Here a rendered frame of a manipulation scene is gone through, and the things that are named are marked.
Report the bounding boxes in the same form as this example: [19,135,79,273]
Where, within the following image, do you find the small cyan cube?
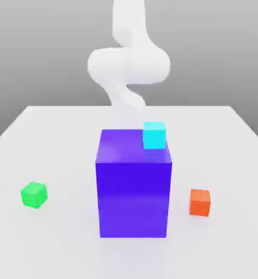
[142,121,167,150]

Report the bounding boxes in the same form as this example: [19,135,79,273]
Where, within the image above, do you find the small orange cube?
[189,188,211,217]

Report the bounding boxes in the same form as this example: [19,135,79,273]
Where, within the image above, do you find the small green cube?
[20,181,48,209]

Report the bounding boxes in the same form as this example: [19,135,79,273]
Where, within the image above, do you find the large purple box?
[95,129,173,239]

